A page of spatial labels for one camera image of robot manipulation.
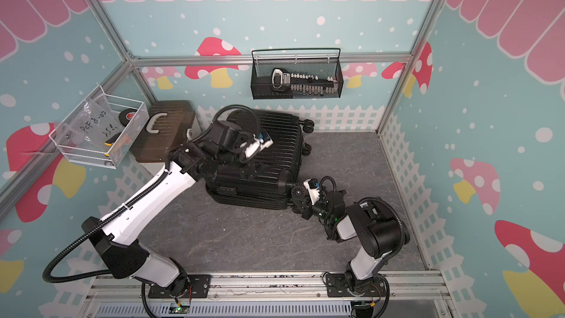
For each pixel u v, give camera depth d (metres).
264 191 0.78
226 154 0.58
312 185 0.78
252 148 0.60
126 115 0.79
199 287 0.74
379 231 0.47
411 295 0.75
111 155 0.64
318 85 0.89
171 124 1.07
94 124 0.68
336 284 0.74
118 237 0.41
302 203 0.83
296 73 0.91
